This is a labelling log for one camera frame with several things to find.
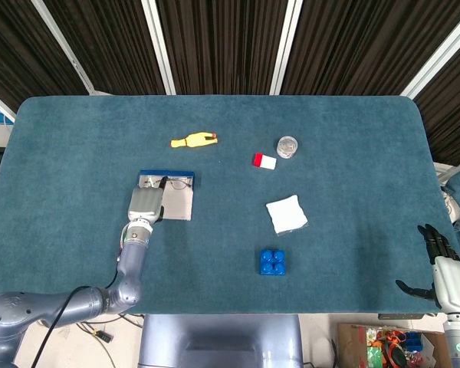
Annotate white frame post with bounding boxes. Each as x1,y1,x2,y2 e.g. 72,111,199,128
0,86,16,122
400,5,460,99
31,0,99,96
140,0,176,96
270,0,304,96

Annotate yellow rubber chicken toy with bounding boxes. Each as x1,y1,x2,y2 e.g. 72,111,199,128
170,131,219,149

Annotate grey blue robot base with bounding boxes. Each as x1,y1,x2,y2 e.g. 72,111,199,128
137,314,304,368

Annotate cardboard box with toys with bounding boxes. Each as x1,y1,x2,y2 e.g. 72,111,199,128
337,323,452,368

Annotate dark pleated curtain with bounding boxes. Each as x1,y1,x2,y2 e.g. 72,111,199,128
0,0,460,166

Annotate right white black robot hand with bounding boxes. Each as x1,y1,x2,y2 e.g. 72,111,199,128
395,223,460,314

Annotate red and white small box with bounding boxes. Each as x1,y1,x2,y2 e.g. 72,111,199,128
251,153,278,171

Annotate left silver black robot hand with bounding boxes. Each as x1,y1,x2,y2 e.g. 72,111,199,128
126,176,169,225

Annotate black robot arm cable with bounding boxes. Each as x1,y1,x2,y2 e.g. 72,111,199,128
32,256,123,368

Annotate teal blue table cloth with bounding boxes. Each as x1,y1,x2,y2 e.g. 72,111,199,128
0,95,460,315

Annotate blue cardboard glasses box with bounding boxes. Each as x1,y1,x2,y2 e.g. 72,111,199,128
137,170,196,222

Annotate blue four stud building block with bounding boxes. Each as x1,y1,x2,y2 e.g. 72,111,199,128
258,248,289,276

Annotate eyeglasses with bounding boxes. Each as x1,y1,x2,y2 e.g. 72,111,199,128
145,175,192,192

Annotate clear round plastic jar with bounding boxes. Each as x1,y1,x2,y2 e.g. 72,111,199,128
276,135,301,159

